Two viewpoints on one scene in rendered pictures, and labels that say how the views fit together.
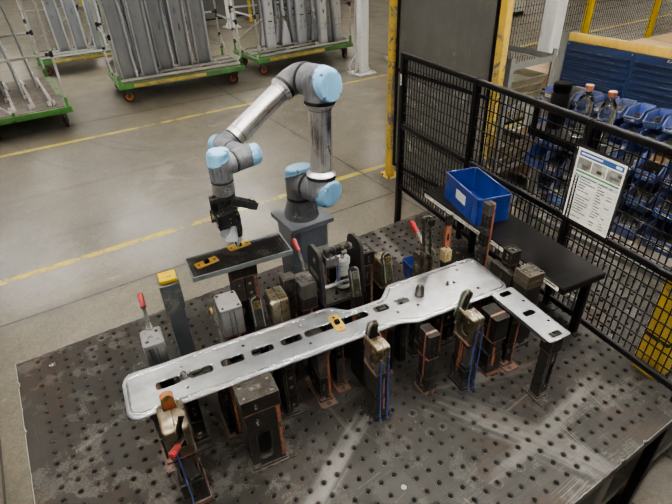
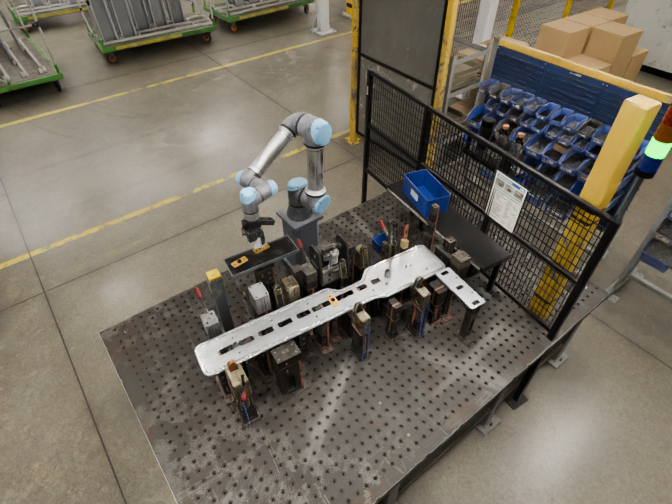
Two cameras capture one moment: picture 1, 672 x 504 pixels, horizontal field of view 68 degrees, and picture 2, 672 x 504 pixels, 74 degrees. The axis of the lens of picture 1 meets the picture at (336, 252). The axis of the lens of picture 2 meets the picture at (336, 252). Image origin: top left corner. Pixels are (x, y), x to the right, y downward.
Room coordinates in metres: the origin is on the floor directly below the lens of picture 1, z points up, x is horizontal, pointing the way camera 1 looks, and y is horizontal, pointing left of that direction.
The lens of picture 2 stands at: (-0.15, 0.14, 2.76)
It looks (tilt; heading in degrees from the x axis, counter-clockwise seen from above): 44 degrees down; 354
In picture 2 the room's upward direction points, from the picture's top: straight up
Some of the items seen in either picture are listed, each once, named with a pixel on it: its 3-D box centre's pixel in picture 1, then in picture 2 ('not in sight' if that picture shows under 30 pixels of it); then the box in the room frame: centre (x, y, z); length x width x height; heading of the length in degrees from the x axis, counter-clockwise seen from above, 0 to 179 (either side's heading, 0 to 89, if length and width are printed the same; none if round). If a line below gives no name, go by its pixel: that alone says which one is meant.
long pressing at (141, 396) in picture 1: (332, 327); (330, 303); (1.29, 0.02, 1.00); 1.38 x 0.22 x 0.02; 115
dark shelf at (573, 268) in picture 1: (501, 228); (443, 219); (1.87, -0.73, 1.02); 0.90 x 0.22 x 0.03; 25
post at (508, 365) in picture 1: (509, 334); (446, 298); (1.39, -0.64, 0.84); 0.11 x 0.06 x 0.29; 25
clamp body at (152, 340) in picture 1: (163, 374); (216, 340); (1.22, 0.61, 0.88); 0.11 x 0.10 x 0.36; 25
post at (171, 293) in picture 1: (180, 327); (222, 304); (1.41, 0.59, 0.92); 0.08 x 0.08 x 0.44; 25
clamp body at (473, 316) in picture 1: (465, 348); (417, 311); (1.29, -0.45, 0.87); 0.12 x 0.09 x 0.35; 25
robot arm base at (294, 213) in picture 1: (301, 204); (299, 206); (1.91, 0.14, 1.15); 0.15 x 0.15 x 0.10
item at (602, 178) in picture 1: (594, 191); (505, 201); (1.64, -0.96, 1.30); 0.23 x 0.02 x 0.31; 25
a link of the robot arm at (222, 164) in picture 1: (220, 165); (249, 200); (1.52, 0.37, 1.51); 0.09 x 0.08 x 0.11; 133
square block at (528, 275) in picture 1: (521, 306); (455, 277); (1.50, -0.72, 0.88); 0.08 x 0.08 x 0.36; 25
